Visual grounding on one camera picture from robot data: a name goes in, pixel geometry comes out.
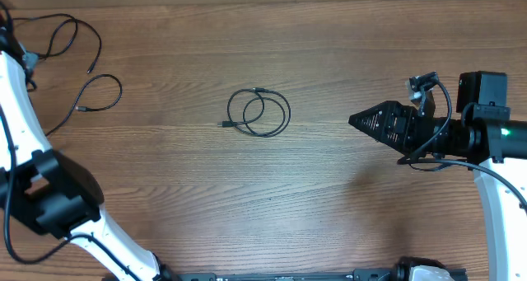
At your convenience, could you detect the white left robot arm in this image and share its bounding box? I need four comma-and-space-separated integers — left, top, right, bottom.
1, 6, 173, 280

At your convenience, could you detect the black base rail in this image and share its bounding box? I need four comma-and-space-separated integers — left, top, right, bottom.
164, 255, 469, 281

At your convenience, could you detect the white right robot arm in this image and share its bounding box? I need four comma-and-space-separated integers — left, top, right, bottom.
348, 71, 526, 280

